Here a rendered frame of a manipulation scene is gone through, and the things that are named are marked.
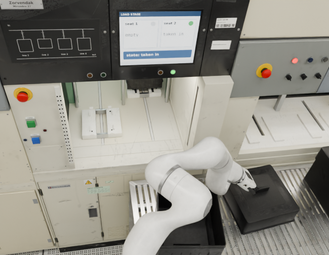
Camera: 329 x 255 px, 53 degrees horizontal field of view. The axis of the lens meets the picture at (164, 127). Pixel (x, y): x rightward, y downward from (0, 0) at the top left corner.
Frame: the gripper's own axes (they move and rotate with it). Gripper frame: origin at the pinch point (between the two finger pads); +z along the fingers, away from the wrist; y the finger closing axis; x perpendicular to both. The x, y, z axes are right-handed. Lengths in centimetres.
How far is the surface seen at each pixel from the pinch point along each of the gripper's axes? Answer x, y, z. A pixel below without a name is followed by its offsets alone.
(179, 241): 38.7, -11.3, -14.5
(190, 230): 34.1, -7.3, -9.8
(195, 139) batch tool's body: 7.1, 21.6, -25.6
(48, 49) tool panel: 14, 33, -99
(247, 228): 13.2, -14.7, 4.7
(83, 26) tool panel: 0, 32, -97
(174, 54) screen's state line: -15, 28, -65
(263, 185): -1.5, 2.4, 12.7
